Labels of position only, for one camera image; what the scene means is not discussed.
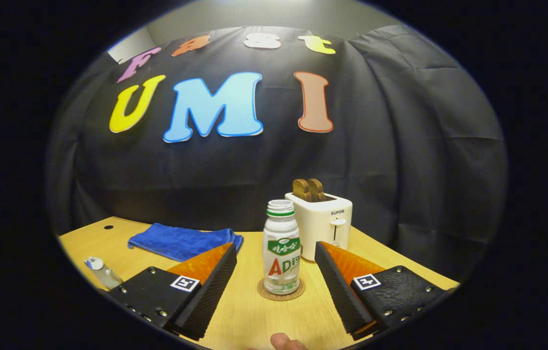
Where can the white green-label water bottle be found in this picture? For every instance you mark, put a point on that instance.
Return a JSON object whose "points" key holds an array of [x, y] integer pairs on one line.
{"points": [[281, 243]]}

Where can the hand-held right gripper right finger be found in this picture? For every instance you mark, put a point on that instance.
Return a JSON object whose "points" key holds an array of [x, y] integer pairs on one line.
{"points": [[339, 291]]}

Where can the white teacup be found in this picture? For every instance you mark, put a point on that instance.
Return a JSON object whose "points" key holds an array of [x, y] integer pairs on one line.
{"points": [[109, 278]]}

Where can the round brown coaster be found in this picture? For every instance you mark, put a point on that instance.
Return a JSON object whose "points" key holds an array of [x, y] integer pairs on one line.
{"points": [[266, 293]]}

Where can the cream toaster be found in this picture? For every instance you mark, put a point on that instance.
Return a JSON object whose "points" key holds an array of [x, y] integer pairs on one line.
{"points": [[320, 223]]}

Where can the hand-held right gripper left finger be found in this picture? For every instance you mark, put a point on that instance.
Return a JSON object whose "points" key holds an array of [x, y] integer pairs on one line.
{"points": [[208, 296]]}

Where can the blue towel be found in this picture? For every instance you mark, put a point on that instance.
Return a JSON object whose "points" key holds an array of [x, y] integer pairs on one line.
{"points": [[181, 240]]}

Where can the black backdrop cloth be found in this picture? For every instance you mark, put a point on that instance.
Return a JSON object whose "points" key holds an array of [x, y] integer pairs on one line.
{"points": [[400, 146]]}

